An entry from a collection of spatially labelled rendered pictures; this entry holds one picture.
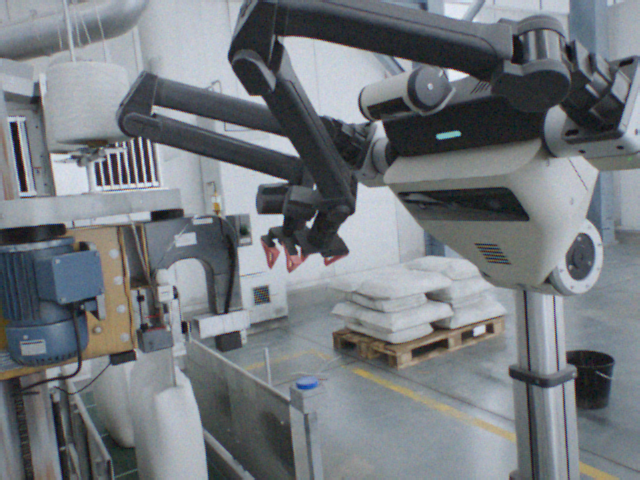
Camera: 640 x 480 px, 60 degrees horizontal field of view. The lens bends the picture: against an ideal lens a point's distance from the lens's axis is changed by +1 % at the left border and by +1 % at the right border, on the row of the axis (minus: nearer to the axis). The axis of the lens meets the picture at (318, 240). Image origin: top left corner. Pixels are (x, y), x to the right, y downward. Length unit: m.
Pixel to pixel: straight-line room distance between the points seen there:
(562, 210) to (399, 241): 6.07
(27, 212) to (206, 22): 5.02
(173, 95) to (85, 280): 0.40
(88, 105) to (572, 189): 0.93
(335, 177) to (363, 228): 5.72
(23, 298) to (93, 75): 0.47
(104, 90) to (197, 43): 4.76
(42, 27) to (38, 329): 3.00
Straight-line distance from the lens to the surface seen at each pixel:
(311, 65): 6.50
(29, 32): 4.06
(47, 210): 1.19
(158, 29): 4.81
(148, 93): 1.13
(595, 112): 0.85
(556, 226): 1.02
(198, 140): 1.17
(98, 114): 1.23
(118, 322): 1.45
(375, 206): 6.80
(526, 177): 0.96
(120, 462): 2.45
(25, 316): 1.23
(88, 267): 1.17
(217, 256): 1.49
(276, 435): 1.92
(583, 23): 9.91
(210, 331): 1.52
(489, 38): 0.78
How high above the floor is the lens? 1.40
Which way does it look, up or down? 6 degrees down
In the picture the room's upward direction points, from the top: 5 degrees counter-clockwise
